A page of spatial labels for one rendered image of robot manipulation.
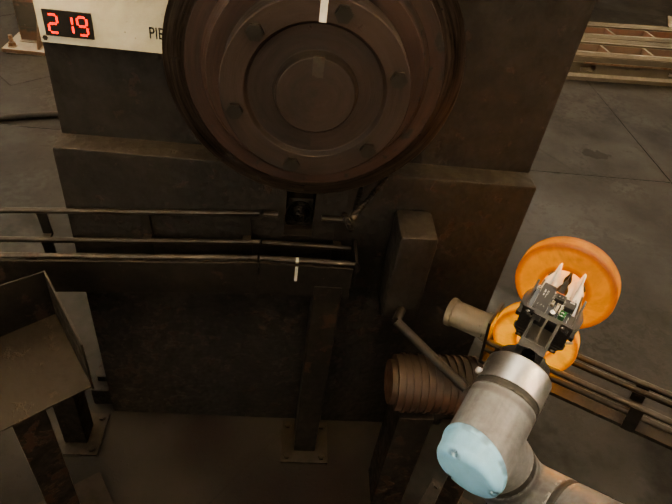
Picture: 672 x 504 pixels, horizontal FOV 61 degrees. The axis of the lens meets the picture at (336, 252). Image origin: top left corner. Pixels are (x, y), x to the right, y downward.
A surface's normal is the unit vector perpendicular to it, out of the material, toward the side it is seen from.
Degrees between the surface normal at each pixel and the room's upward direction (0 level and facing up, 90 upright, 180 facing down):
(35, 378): 5
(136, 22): 90
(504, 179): 0
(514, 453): 58
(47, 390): 5
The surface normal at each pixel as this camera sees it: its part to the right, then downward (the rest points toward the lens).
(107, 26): 0.03, 0.65
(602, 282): -0.55, 0.48
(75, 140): 0.11, -0.76
